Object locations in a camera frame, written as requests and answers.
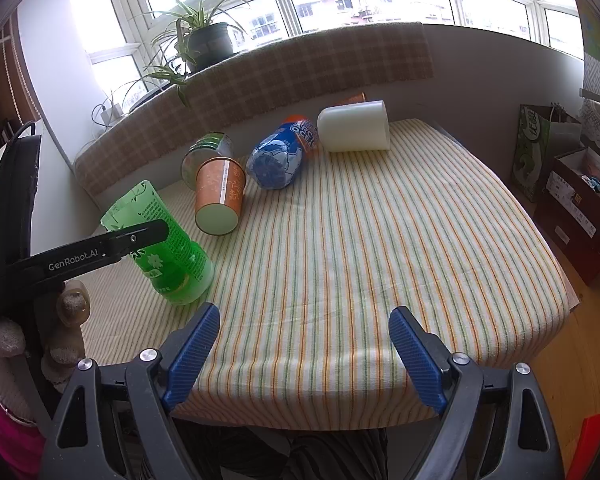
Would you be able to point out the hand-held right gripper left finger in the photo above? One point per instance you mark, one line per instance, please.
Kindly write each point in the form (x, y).
(190, 360)

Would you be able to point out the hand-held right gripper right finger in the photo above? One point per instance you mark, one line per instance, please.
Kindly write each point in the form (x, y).
(416, 360)

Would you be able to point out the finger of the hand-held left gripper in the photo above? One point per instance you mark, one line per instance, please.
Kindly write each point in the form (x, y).
(95, 252)

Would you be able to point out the green transparent plastic cup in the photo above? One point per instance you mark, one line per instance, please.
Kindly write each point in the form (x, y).
(180, 265)

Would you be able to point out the person's left forearm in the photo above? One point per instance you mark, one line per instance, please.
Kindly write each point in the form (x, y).
(10, 440)

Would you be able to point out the orange paper cup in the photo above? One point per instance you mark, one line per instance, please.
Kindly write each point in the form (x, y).
(220, 192)

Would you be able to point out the green label paper cup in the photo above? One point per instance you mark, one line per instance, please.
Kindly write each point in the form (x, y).
(212, 144)

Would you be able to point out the blue printed cup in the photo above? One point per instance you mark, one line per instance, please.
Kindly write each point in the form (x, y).
(275, 160)

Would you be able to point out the white plastic cup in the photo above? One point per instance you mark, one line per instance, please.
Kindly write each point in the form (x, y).
(355, 126)

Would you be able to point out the small orange cup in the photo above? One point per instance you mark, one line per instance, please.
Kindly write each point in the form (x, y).
(354, 97)

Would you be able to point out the person's left hand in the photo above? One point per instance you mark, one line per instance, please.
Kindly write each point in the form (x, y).
(62, 365)

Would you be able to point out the white cabinet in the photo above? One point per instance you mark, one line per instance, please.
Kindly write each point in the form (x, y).
(55, 200)

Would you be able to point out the striped tablecloth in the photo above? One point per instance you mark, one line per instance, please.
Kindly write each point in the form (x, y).
(355, 260)

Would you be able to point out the wooden shelf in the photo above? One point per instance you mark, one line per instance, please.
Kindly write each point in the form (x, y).
(0, 85)

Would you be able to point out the white charger plug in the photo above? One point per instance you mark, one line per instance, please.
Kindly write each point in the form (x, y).
(111, 111)

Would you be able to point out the red plastic object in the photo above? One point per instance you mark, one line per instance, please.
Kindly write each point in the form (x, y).
(597, 447)

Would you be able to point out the dark red cardboard box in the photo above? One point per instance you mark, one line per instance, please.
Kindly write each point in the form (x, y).
(575, 220)

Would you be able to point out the green shopping bag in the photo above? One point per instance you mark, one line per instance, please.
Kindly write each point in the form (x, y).
(532, 155)

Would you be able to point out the potted spider plant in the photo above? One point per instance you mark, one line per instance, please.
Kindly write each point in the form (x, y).
(211, 42)

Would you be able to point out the plaid cloth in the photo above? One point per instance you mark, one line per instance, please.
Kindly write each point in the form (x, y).
(305, 75)

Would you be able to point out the white framed window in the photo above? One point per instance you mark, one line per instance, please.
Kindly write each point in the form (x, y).
(370, 0)

